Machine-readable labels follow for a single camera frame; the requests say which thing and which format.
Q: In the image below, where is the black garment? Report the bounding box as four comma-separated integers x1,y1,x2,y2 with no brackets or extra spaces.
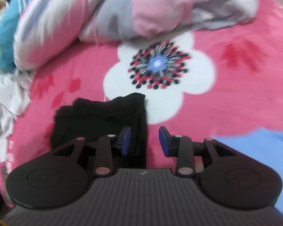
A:
50,93,148,169

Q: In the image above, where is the pink floral bed blanket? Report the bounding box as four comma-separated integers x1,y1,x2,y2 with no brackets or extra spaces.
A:
0,0,283,192

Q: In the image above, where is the light blue folded cloth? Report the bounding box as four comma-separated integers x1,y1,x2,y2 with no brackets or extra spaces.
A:
214,128,283,214

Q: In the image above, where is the white shirt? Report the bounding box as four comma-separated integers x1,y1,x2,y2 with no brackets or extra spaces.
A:
0,70,35,162

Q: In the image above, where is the pink white blue duvet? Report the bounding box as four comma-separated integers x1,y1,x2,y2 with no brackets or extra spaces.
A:
0,0,258,74

